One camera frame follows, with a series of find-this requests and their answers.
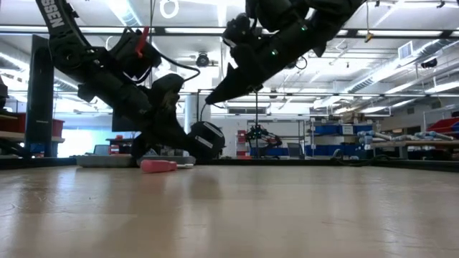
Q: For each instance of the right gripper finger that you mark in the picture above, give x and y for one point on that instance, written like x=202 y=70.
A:
x=233 y=89

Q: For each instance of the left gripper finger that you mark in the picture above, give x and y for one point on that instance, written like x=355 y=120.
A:
x=179 y=138
x=150 y=143

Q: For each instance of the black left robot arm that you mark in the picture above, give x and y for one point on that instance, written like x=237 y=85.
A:
x=71 y=61

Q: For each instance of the black red robot arm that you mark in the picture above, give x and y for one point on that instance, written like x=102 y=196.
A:
x=260 y=133

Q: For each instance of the black computer monitor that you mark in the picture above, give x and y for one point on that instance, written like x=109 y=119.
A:
x=122 y=123

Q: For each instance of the grey plastic tool case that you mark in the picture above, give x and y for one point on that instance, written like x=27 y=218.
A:
x=107 y=162

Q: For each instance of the red box stack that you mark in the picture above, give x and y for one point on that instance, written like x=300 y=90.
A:
x=241 y=143

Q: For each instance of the red ribbon tag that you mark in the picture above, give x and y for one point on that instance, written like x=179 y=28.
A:
x=141 y=41

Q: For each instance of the grey chair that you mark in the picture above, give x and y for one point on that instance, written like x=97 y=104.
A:
x=294 y=149

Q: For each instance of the yellow hanging plug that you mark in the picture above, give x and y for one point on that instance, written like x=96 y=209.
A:
x=368 y=36

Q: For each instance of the blue storage bin row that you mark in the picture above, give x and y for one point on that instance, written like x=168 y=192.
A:
x=322 y=149
x=326 y=129

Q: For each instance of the red storage bin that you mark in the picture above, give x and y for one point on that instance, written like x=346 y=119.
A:
x=58 y=128
x=12 y=123

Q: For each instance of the wooden shelf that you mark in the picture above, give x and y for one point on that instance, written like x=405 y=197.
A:
x=10 y=136

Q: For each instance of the pale blue padded tubes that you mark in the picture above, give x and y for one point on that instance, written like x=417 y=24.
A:
x=405 y=137

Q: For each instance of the wooden workbench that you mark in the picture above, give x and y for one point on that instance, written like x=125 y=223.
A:
x=412 y=143

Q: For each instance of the red bag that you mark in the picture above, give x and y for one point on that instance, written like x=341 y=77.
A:
x=444 y=125

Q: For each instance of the black metal rig frame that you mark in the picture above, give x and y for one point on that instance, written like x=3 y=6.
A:
x=256 y=114

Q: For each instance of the black overhead camera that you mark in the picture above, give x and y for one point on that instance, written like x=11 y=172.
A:
x=202 y=60

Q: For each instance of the black ceiling camera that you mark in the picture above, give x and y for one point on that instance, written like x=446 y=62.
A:
x=429 y=63

